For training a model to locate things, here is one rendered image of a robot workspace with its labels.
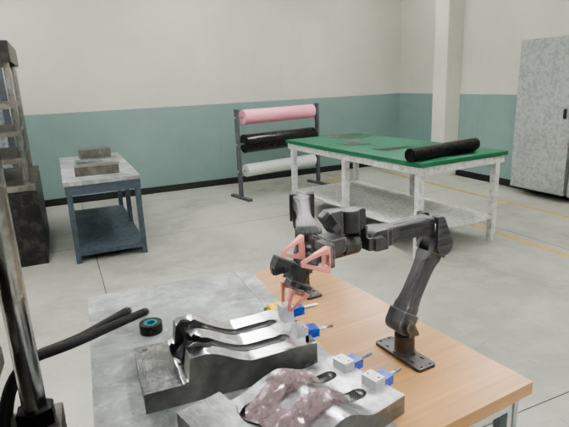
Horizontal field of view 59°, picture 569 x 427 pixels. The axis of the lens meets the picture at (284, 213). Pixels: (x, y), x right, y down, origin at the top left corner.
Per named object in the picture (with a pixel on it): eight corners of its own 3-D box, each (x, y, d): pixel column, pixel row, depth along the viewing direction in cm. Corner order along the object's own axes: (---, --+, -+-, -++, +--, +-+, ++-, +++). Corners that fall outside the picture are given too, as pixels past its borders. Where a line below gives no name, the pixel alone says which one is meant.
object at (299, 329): (329, 329, 159) (328, 313, 158) (336, 336, 154) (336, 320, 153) (291, 338, 154) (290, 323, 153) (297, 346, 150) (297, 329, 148)
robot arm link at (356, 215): (350, 214, 127) (387, 206, 132) (331, 207, 134) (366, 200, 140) (351, 257, 130) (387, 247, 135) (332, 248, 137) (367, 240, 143)
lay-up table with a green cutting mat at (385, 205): (356, 196, 701) (356, 123, 674) (501, 241, 496) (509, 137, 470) (285, 209, 650) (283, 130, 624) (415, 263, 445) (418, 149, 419)
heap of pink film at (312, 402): (311, 374, 136) (310, 347, 134) (359, 403, 123) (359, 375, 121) (231, 415, 121) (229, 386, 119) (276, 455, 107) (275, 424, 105)
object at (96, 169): (124, 211, 673) (116, 143, 649) (149, 252, 505) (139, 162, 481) (69, 219, 645) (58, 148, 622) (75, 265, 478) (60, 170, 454)
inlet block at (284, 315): (314, 308, 168) (313, 293, 167) (321, 313, 164) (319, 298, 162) (278, 318, 164) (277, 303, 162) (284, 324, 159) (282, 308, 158)
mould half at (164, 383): (284, 330, 172) (284, 294, 169) (317, 368, 149) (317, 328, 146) (135, 365, 155) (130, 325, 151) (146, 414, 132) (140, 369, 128)
